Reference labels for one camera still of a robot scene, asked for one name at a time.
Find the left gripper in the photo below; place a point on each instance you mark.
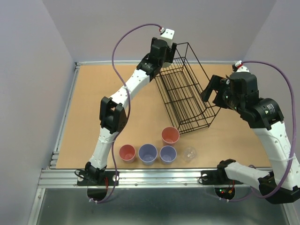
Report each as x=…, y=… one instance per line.
x=170, y=52

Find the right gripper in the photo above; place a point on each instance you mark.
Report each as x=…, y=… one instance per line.
x=216, y=83

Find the black wire dish rack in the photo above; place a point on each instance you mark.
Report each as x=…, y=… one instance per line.
x=180, y=86

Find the salmon pink plastic cup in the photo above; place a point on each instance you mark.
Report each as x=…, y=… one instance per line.
x=170, y=135

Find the large lavender plastic cup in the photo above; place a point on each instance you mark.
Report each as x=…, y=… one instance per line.
x=148, y=154

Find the mint green plastic cup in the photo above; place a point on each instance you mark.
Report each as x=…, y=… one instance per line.
x=167, y=63

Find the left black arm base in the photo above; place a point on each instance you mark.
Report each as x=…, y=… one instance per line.
x=105, y=180

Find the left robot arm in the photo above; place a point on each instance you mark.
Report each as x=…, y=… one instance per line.
x=113, y=116

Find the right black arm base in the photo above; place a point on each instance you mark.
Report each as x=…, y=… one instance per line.
x=215, y=177

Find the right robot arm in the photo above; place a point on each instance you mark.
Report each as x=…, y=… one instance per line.
x=282, y=184

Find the clear plastic cup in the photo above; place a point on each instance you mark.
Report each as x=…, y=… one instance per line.
x=189, y=154

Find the small lavender plastic cup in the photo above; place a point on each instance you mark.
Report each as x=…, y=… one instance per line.
x=168, y=154

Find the red plastic cup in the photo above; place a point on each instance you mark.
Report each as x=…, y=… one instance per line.
x=127, y=153

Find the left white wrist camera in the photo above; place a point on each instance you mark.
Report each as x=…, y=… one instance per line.
x=167, y=35

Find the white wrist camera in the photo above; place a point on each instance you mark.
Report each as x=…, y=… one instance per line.
x=167, y=35
x=239, y=67

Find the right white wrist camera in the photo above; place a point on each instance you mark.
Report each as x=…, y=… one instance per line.
x=239, y=67

